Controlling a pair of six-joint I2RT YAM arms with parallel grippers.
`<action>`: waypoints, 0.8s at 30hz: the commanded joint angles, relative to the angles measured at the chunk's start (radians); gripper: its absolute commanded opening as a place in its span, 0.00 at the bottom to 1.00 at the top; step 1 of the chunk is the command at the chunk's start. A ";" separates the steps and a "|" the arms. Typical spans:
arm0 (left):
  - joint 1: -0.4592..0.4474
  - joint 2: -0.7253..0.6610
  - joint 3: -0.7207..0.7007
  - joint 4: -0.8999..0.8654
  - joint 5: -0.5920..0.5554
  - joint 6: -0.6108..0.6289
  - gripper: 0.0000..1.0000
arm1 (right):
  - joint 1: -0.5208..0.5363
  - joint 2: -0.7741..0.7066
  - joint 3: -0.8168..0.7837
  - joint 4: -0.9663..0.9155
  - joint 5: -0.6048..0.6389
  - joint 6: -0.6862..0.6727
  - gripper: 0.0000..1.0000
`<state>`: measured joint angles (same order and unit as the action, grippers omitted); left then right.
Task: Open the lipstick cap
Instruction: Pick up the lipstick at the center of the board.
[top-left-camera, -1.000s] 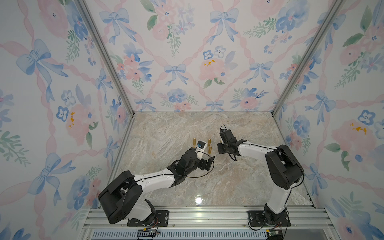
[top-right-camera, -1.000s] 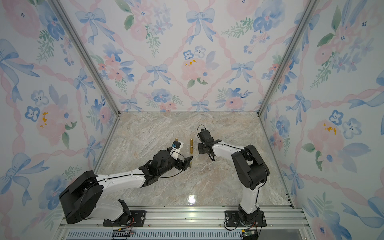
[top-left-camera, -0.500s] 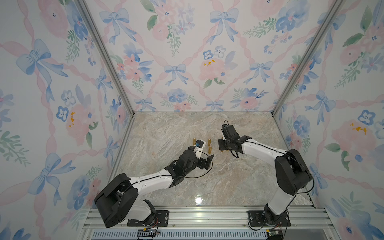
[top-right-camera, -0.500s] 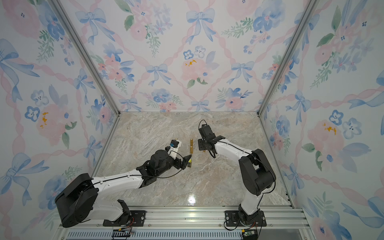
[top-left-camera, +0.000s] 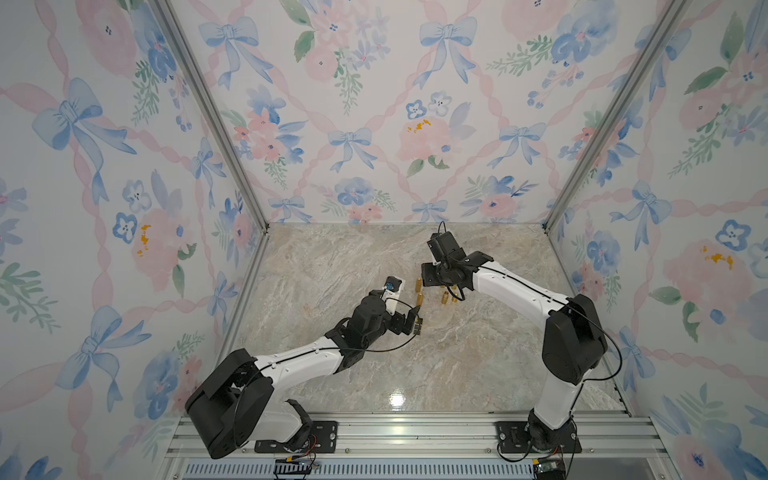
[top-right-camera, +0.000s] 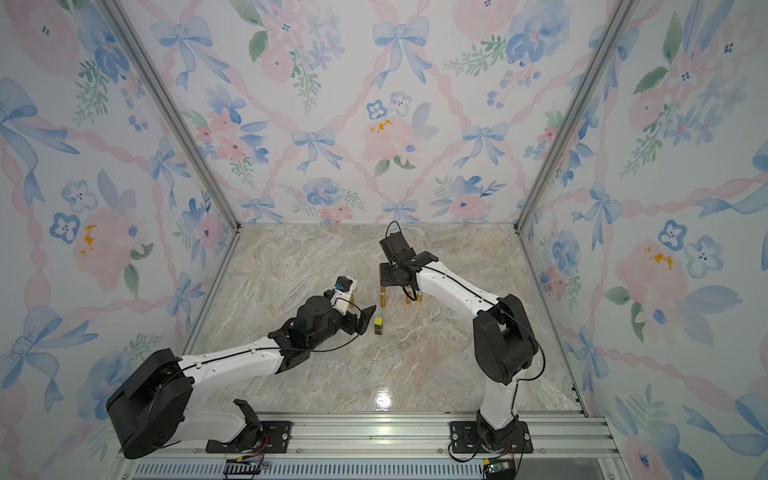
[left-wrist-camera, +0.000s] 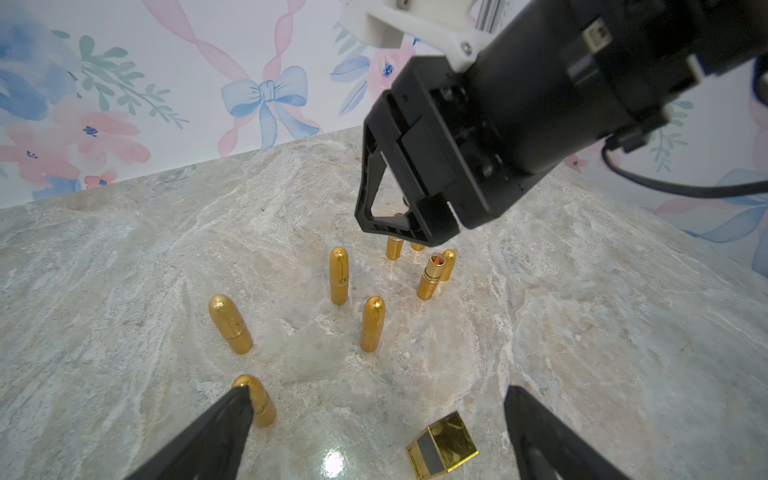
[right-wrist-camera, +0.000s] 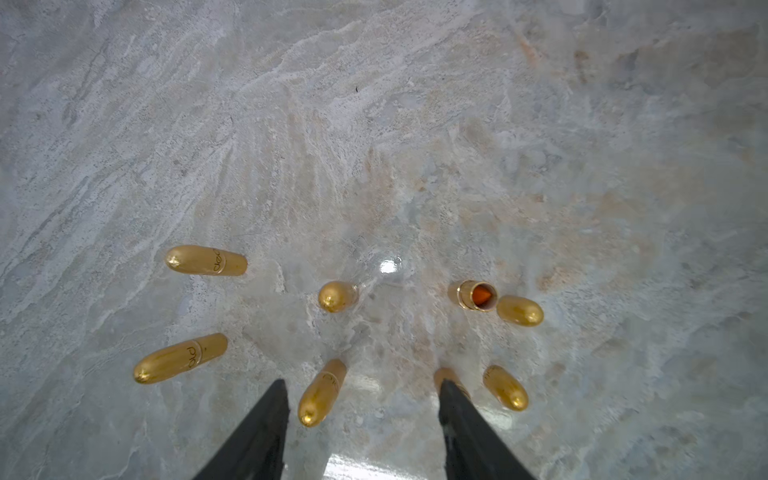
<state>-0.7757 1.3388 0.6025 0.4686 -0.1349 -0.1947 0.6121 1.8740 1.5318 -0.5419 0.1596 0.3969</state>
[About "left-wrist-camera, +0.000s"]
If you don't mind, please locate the square gold black lipstick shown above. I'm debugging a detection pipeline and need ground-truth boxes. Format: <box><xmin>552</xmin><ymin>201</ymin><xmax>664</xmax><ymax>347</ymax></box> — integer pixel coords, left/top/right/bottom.
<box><xmin>407</xmin><ymin>411</ymin><xmax>479</xmax><ymax>479</ymax></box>

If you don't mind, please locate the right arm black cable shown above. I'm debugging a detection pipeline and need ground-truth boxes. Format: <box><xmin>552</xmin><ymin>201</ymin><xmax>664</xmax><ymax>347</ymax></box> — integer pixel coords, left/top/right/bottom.
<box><xmin>601</xmin><ymin>56</ymin><xmax>768</xmax><ymax>200</ymax></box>

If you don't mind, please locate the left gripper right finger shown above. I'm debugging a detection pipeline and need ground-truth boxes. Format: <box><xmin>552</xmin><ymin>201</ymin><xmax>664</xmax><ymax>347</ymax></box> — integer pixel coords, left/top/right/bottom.
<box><xmin>504</xmin><ymin>386</ymin><xmax>628</xmax><ymax>480</ymax></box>

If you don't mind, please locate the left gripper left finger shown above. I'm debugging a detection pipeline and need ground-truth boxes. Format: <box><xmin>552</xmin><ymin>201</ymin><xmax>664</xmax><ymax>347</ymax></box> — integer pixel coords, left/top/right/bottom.
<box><xmin>129</xmin><ymin>386</ymin><xmax>254</xmax><ymax>479</ymax></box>

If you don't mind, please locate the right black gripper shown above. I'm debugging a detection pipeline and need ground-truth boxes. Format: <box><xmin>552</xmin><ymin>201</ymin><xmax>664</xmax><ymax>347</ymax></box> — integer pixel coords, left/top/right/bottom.
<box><xmin>354</xmin><ymin>1</ymin><xmax>767</xmax><ymax>247</ymax></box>

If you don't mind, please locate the gold lipstick base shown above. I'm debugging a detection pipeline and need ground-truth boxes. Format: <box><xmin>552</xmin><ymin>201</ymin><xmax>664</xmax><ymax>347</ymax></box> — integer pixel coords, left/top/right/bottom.
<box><xmin>417</xmin><ymin>253</ymin><xmax>446</xmax><ymax>300</ymax></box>

